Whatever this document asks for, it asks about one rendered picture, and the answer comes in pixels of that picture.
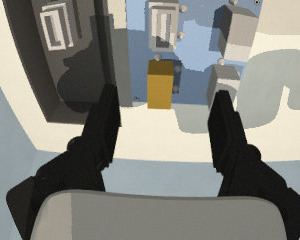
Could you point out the golden yellow block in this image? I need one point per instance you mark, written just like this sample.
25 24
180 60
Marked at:
159 84

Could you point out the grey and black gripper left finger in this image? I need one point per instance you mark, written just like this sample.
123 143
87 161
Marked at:
81 164

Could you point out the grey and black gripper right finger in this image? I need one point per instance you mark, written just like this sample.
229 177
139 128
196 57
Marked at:
231 154

